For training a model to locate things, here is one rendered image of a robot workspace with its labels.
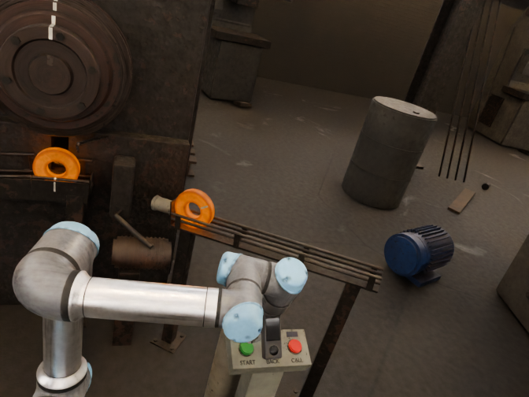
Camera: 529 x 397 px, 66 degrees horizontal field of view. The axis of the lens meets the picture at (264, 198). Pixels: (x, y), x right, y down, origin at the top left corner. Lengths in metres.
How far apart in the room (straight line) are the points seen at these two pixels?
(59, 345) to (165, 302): 0.37
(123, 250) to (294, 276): 0.90
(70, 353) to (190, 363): 0.91
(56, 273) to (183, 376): 1.15
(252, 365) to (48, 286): 0.62
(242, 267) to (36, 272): 0.39
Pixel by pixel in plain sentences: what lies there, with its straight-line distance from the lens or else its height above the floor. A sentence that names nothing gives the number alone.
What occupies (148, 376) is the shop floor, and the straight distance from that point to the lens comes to 1.90.
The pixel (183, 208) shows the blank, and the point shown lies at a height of 0.70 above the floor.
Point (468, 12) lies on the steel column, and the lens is 5.17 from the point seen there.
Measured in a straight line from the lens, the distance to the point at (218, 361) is 1.48.
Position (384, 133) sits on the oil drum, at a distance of 3.63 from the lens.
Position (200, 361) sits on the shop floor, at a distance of 1.97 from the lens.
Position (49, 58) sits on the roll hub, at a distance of 1.44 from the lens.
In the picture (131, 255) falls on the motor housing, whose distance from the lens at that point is 1.65.
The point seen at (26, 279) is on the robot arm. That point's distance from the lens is 0.87.
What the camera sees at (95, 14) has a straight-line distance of 1.49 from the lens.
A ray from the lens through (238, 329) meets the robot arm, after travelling 0.79.
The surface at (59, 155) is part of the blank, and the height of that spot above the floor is 0.80.
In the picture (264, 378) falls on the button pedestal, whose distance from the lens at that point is 1.31.
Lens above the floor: 1.50
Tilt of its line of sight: 27 degrees down
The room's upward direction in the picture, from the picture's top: 15 degrees clockwise
